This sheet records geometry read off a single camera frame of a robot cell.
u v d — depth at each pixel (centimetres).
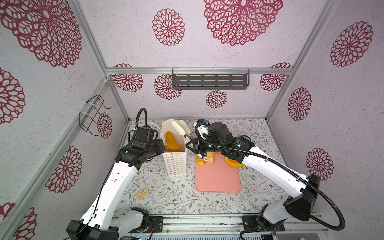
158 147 65
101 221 37
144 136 52
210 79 93
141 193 83
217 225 76
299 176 42
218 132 52
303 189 41
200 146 60
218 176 90
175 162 78
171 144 88
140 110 56
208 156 92
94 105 79
